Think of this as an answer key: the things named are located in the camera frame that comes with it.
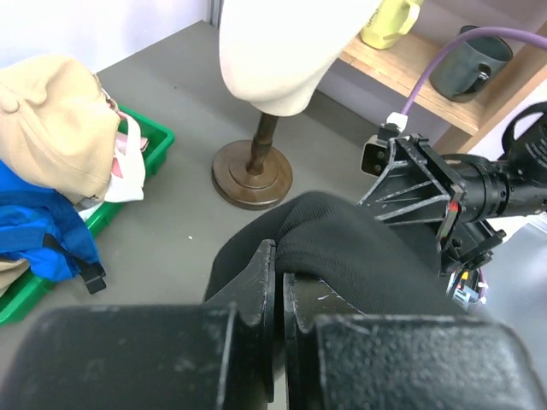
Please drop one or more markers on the dark wooden stand base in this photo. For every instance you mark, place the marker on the dark wooden stand base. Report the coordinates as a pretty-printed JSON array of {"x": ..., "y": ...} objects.
[{"x": 252, "y": 174}]

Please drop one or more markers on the blue cap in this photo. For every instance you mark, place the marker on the blue cap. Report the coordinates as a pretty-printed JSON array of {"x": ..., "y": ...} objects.
[{"x": 42, "y": 227}]

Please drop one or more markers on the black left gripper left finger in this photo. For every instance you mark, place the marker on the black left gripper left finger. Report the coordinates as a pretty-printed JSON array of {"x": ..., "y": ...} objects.
[{"x": 216, "y": 355}]

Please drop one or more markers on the pink and white cap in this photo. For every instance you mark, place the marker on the pink and white cap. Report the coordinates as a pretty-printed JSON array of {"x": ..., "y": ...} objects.
[{"x": 128, "y": 170}]

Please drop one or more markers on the black cap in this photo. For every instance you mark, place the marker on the black cap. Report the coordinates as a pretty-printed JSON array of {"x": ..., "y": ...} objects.
[{"x": 360, "y": 258}]

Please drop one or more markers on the cream mannequin head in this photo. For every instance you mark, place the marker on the cream mannequin head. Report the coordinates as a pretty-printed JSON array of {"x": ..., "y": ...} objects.
[{"x": 273, "y": 54}]

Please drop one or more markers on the wooden shelf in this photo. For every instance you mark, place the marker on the wooden shelf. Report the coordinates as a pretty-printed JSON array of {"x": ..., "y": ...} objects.
[{"x": 406, "y": 68}]

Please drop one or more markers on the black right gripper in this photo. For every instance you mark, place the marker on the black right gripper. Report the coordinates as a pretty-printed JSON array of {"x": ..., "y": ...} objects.
[{"x": 440, "y": 203}]

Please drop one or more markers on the yellow mug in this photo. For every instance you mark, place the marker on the yellow mug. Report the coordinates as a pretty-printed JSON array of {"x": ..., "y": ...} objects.
[{"x": 391, "y": 21}]

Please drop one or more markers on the dark green mug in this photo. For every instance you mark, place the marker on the dark green mug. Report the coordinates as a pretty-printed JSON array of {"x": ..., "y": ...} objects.
[{"x": 465, "y": 72}]

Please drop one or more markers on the beige cap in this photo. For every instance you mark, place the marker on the beige cap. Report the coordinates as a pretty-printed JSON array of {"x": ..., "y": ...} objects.
[{"x": 57, "y": 128}]

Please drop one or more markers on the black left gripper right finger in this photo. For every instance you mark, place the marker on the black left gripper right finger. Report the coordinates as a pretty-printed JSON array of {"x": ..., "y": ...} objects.
[{"x": 339, "y": 358}]

